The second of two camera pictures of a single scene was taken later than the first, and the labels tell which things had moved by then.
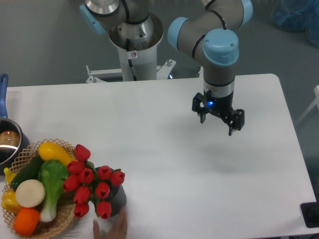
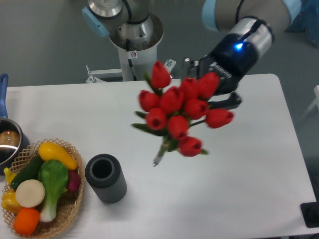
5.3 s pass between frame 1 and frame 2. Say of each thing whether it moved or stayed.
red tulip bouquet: moved
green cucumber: stayed
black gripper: moved
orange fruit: stayed
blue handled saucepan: stayed
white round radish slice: stayed
